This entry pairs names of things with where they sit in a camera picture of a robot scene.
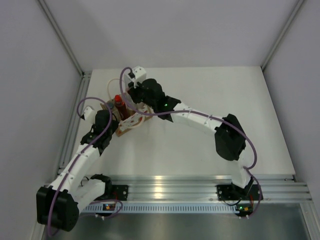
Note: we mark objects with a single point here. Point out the clear square bottle grey cap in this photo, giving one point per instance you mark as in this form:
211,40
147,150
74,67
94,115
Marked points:
112,106

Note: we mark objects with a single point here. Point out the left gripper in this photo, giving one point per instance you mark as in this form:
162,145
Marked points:
115,125

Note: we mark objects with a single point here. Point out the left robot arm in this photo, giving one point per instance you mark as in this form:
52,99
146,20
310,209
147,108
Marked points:
60,204

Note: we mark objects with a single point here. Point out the red liquid bottle red cap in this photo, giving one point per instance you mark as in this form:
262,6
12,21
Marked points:
121,107

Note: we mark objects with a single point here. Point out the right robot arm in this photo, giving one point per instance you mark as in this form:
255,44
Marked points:
229,137

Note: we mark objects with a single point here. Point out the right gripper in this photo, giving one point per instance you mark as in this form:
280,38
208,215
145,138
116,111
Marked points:
133,92

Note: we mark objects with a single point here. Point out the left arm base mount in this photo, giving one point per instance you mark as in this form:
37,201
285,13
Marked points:
119,192

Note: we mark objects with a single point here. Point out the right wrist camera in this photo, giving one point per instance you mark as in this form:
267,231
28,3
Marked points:
137,75

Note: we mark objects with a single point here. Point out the perforated cable duct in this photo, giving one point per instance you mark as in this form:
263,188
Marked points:
163,208

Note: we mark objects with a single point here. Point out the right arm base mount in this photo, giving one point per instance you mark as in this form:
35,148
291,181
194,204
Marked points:
230,192

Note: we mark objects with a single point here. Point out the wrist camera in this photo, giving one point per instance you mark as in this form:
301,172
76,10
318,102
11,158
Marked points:
137,75
87,112

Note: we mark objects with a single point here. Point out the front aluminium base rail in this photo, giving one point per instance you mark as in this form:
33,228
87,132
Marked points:
275,189

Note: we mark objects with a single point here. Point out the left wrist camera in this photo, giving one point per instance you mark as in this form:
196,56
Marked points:
87,112

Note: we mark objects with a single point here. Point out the aluminium frame rail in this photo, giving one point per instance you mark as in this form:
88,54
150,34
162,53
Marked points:
66,150

